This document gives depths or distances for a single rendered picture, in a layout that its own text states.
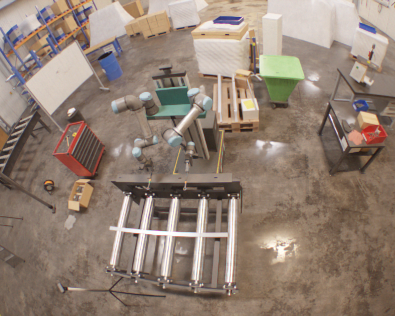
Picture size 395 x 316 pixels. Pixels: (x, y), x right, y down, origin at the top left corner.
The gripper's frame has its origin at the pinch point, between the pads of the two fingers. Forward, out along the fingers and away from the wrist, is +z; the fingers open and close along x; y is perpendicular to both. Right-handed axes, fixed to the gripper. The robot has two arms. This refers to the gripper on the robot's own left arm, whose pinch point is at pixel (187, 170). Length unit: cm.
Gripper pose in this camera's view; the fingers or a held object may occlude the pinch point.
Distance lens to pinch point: 179.8
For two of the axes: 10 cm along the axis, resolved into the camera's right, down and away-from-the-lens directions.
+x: -2.0, -5.5, -8.1
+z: -0.9, 8.3, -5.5
